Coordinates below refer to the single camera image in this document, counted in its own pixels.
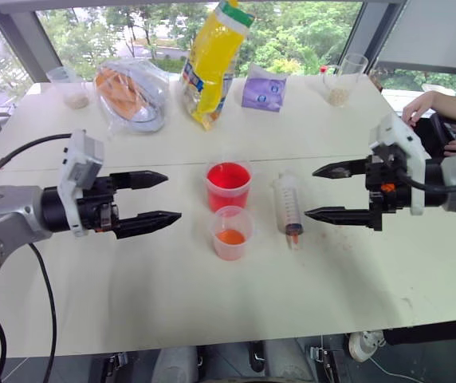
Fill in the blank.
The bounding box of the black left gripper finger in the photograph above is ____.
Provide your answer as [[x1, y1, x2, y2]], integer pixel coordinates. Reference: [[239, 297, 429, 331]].
[[109, 170, 170, 191], [113, 210, 183, 241]]

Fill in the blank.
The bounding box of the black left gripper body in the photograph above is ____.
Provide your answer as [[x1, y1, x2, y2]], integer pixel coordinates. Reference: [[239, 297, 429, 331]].
[[77, 175, 120, 235]]

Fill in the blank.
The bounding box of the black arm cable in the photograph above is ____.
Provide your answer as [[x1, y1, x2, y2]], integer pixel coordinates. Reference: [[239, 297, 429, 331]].
[[27, 242, 59, 383], [395, 167, 456, 195], [0, 132, 73, 193]]

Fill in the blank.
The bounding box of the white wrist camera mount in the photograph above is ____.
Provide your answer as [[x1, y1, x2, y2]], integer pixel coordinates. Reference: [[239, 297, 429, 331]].
[[368, 112, 433, 217], [57, 128, 105, 238]]

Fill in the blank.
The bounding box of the white shoe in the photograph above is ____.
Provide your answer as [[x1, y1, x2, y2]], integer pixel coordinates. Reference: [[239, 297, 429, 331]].
[[347, 330, 387, 364]]

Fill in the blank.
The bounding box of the large cup with red liquid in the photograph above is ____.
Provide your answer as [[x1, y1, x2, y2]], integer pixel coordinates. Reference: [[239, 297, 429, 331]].
[[204, 160, 254, 214]]

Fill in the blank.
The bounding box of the clear plastic syringe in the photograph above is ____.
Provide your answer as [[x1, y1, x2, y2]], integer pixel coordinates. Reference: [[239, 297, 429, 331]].
[[272, 170, 306, 251]]

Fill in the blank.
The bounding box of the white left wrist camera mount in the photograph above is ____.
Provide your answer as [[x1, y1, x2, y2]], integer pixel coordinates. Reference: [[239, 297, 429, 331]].
[[57, 128, 105, 238]]

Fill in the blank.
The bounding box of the black device on person's lap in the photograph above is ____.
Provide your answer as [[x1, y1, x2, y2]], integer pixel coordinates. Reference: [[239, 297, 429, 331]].
[[412, 113, 456, 160]]

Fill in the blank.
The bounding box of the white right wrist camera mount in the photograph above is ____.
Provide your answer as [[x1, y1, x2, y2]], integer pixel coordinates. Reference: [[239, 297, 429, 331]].
[[368, 112, 433, 217]]

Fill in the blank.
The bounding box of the clear bag with orange contents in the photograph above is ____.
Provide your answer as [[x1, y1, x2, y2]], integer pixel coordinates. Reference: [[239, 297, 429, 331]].
[[93, 57, 172, 135]]

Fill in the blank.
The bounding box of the grey rounded shape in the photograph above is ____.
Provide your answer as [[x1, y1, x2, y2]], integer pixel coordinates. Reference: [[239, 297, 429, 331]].
[[262, 338, 317, 383], [154, 345, 199, 383]]

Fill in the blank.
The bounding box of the small cup with orange liquid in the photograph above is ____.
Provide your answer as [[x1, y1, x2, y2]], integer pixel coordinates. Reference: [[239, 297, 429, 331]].
[[210, 205, 256, 263]]

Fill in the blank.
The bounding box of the black trouser leg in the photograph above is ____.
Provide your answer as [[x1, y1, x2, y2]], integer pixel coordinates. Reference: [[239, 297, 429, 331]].
[[382, 318, 456, 348]]

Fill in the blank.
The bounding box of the yellow plastic bag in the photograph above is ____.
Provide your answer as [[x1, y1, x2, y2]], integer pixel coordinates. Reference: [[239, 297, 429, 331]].
[[179, 0, 256, 132]]

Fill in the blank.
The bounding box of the clear plastic cup with grains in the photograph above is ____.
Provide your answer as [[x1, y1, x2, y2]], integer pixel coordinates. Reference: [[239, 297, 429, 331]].
[[45, 65, 92, 110]]

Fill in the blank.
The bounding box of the tilted clear glass with grains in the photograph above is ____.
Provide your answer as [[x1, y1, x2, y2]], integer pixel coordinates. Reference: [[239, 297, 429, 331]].
[[323, 52, 370, 109]]

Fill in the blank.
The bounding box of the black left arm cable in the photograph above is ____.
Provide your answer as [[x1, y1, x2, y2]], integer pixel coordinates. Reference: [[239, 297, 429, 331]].
[[0, 132, 73, 193], [27, 242, 59, 383]]

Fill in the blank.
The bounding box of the grey window blind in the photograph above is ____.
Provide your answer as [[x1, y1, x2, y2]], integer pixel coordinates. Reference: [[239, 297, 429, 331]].
[[375, 0, 456, 77]]

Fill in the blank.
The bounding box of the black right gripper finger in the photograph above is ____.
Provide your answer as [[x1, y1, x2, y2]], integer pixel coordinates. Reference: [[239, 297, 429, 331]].
[[304, 206, 375, 229], [312, 156, 373, 180]]

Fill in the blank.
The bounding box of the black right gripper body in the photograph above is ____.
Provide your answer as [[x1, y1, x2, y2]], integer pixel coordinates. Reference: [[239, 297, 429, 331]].
[[364, 144, 413, 233]]

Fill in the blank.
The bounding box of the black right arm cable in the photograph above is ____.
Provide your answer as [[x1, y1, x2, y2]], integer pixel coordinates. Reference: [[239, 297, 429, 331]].
[[395, 167, 456, 195]]

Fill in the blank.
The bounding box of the purple tissue packet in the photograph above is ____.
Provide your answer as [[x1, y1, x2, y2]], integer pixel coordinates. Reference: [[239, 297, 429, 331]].
[[240, 62, 288, 113]]

